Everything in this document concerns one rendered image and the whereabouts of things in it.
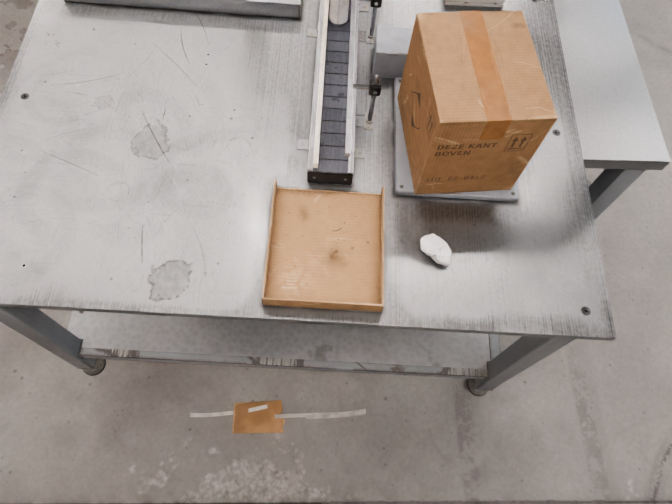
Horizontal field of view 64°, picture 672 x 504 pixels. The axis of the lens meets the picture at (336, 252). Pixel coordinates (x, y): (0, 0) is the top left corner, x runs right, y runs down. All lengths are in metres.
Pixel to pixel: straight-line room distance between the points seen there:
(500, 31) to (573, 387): 1.37
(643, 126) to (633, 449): 1.15
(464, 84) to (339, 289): 0.50
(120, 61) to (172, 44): 0.15
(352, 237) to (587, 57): 0.91
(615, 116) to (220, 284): 1.13
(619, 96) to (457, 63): 0.65
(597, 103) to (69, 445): 1.95
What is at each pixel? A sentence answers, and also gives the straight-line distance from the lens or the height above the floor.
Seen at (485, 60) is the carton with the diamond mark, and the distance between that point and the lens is 1.23.
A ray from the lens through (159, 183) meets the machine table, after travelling 1.36.
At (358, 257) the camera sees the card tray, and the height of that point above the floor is 0.83.
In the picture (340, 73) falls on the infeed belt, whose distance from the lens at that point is 1.47.
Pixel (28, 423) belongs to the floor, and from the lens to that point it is 2.17.
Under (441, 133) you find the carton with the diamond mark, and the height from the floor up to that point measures 1.09.
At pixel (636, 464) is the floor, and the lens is 2.26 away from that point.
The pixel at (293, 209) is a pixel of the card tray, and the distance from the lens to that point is 1.28.
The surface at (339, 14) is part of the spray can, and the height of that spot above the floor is 0.92.
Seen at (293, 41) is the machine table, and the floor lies 0.83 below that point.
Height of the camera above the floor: 1.94
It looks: 65 degrees down
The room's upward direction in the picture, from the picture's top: 7 degrees clockwise
